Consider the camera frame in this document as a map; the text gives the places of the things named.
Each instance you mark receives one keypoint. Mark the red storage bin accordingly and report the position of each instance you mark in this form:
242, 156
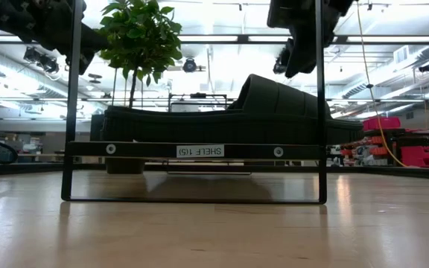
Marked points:
382, 123
421, 156

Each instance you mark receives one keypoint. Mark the black aluminium table frame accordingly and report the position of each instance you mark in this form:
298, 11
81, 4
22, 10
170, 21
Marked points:
386, 172

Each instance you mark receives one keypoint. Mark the black metal cart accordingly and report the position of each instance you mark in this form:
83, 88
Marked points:
198, 95

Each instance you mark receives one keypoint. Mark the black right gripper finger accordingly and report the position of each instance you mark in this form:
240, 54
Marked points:
304, 56

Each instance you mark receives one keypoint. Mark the wooden shelf black metal frame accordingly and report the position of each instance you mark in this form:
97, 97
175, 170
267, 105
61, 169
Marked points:
143, 150

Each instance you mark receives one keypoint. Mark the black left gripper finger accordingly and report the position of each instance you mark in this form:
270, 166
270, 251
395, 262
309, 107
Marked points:
91, 37
84, 63

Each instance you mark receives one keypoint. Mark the black slide sandal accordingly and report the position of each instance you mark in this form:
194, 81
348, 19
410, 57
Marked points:
237, 126

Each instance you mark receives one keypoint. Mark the green potted plant black pot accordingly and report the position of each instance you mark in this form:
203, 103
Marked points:
140, 33

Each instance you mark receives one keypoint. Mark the black ceiling spotlight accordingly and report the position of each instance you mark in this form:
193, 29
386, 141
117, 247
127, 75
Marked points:
189, 65
31, 54
427, 67
50, 65

